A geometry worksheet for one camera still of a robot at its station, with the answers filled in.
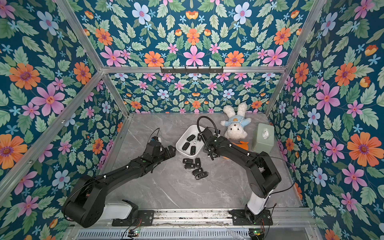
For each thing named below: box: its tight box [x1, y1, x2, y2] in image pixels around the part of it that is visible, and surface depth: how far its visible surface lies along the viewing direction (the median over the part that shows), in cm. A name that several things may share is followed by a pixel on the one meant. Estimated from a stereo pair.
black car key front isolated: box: [186, 134, 196, 142], surface depth 106 cm
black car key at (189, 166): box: [184, 163, 196, 170], surface depth 92 cm
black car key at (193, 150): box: [190, 145, 196, 155], surface depth 100 cm
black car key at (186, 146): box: [182, 142, 190, 151], surface depth 102 cm
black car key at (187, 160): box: [182, 158, 193, 164], surface depth 95 cm
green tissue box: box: [251, 123, 275, 156], surface depth 98 cm
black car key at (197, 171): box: [192, 167, 204, 176], surface depth 90 cm
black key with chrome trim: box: [195, 171, 209, 180], surface depth 88 cm
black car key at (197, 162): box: [195, 158, 201, 168], surface depth 95 cm
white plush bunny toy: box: [220, 102, 252, 140], surface depth 106 cm
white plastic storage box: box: [175, 124, 204, 159], surface depth 103 cm
